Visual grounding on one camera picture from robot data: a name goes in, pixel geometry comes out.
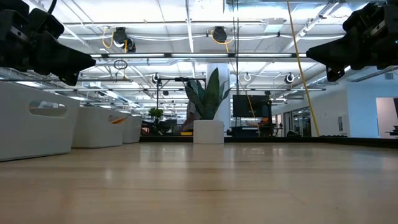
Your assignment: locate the green plant in white pot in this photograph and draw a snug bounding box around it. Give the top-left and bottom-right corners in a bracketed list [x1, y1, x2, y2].
[182, 67, 233, 145]

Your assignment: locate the person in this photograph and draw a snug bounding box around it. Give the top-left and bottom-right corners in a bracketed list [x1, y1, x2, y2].
[182, 101, 201, 133]

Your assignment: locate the small green background plant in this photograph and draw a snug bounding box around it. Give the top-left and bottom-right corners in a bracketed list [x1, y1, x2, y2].
[148, 107, 164, 121]

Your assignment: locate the yellow cable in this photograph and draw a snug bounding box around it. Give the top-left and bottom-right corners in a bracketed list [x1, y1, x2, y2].
[285, 0, 321, 137]

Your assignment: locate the black metal table frame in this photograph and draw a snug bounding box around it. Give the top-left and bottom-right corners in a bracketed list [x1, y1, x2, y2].
[139, 134, 398, 149]

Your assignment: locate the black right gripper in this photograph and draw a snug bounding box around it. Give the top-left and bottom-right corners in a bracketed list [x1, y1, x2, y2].
[305, 0, 398, 83]

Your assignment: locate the black monitor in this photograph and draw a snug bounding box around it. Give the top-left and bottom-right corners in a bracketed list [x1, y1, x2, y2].
[232, 94, 272, 118]

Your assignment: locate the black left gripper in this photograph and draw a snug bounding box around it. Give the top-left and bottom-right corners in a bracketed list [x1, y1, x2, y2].
[0, 0, 97, 86]

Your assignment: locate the grey plastic bin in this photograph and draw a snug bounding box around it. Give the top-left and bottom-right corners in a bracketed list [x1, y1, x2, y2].
[71, 106, 129, 149]
[0, 82, 81, 162]
[123, 114, 143, 144]

